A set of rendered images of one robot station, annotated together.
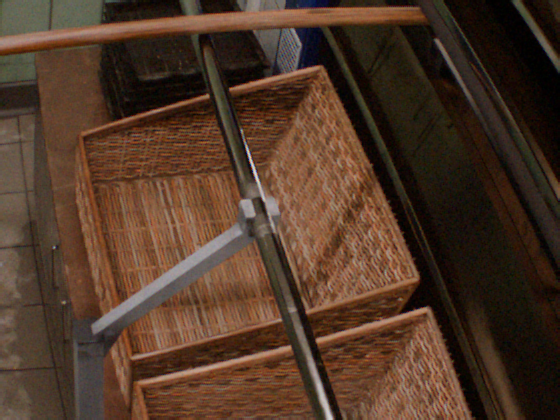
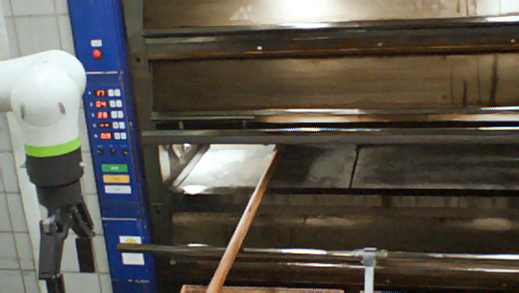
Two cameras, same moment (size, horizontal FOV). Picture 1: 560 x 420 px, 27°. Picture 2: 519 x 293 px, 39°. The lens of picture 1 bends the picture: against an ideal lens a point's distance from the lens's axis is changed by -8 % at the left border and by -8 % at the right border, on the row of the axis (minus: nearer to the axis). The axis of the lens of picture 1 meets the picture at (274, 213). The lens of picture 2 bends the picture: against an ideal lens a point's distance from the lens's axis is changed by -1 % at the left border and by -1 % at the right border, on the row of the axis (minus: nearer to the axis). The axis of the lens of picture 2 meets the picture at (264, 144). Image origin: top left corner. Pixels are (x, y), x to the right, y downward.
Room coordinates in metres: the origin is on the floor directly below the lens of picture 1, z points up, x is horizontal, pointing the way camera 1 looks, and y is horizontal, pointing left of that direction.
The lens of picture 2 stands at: (0.32, 1.60, 2.09)
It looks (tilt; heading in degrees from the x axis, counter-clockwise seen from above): 19 degrees down; 305
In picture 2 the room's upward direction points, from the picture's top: 4 degrees counter-clockwise
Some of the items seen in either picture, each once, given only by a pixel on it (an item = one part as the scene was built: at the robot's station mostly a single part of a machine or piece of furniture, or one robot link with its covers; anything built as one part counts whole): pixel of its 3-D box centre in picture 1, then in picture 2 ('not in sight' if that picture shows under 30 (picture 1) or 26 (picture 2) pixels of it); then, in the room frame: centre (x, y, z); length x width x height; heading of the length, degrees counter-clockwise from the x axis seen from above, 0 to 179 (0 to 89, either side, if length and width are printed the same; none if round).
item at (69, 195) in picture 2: not in sight; (61, 204); (1.28, 0.85, 1.61); 0.08 x 0.07 x 0.09; 116
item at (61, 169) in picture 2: not in sight; (53, 163); (1.29, 0.85, 1.69); 0.12 x 0.09 x 0.06; 26
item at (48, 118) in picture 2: not in sight; (47, 105); (1.29, 0.84, 1.79); 0.13 x 0.11 x 0.14; 132
